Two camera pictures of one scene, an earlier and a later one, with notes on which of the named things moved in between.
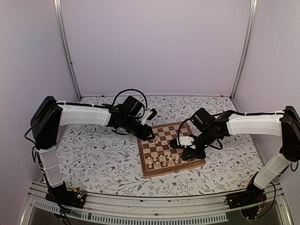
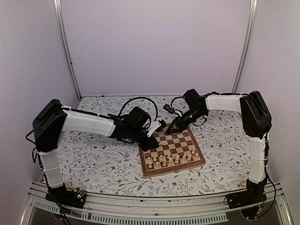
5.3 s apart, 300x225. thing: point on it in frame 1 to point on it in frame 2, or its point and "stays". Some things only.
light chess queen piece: (176, 159) stays
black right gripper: (189, 151) to (181, 125)
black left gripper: (146, 133) to (153, 144)
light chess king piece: (170, 161) stays
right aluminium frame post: (247, 48) stays
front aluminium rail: (150, 209) stays
